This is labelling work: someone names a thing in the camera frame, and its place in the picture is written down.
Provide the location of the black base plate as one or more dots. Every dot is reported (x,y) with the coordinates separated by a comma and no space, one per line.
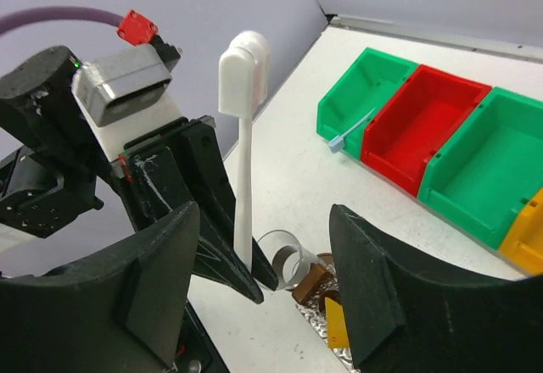
(195,350)

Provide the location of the orange toothpaste tube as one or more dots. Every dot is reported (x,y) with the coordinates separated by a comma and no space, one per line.
(337,336)

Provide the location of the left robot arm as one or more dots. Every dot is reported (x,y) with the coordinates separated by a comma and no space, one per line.
(38,109)

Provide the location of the brown wooden oval tray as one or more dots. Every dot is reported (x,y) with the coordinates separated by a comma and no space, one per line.
(326,258)

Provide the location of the white toothbrush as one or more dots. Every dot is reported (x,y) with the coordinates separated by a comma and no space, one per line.
(243,74)

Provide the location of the clear rack with brown ends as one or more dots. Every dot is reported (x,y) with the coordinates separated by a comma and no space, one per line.
(310,302)

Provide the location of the left green bin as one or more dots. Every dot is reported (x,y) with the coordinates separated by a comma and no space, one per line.
(369,83)

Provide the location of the clear plastic cup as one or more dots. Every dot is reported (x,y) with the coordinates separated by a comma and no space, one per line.
(289,259)

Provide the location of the red bin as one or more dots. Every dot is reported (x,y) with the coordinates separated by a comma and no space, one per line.
(416,122)

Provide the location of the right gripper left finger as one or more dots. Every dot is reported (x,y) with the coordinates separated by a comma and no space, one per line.
(117,310)

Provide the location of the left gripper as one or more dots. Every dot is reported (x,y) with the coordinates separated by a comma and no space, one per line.
(178,163)

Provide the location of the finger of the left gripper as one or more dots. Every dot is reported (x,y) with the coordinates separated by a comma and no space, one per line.
(262,269)

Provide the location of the yellow bin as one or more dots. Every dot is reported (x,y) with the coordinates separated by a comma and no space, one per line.
(523,242)

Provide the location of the middle green bin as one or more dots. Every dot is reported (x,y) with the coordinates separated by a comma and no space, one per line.
(489,169)

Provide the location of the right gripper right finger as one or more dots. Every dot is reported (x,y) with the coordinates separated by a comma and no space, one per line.
(407,311)

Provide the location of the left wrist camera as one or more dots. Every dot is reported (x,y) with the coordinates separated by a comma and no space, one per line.
(123,96)

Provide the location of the green bin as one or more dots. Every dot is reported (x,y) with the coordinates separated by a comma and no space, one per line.
(369,83)
(489,169)

